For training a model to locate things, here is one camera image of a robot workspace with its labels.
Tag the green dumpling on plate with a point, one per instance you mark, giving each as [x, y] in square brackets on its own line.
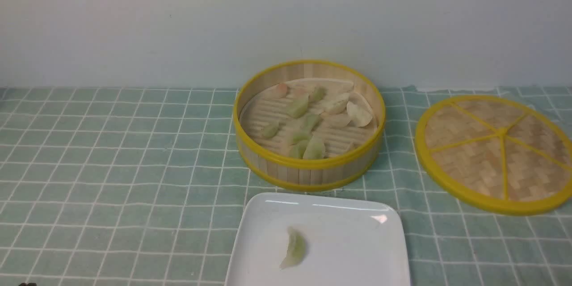
[296, 249]

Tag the white square plate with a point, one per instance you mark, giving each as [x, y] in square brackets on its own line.
[349, 243]

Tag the yellow-rimmed bamboo steamer basket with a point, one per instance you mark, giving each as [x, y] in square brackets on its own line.
[301, 174]

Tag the small green dumpling left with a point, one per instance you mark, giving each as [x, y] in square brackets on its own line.
[270, 130]

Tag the small green dumpling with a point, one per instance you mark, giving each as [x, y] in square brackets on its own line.
[317, 94]
[270, 130]

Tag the green dumpling lower middle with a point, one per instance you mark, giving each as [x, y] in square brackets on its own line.
[299, 135]

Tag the large green dumpling centre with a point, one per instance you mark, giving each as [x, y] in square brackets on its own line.
[298, 107]

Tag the green dumpling front left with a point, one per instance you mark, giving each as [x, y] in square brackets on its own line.
[298, 150]

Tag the pink dumpling at back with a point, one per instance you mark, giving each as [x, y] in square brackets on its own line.
[280, 91]

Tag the green dumpling front right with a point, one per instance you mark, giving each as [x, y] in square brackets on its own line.
[315, 149]

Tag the small green dumpling back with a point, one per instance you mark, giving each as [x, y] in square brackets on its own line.
[317, 94]

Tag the white pink dumpling centre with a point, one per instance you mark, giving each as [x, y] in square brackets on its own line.
[336, 120]

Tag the green checkered tablecloth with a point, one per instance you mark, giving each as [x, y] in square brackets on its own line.
[120, 186]

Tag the yellow-rimmed woven steamer lid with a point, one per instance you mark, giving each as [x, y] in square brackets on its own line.
[495, 154]

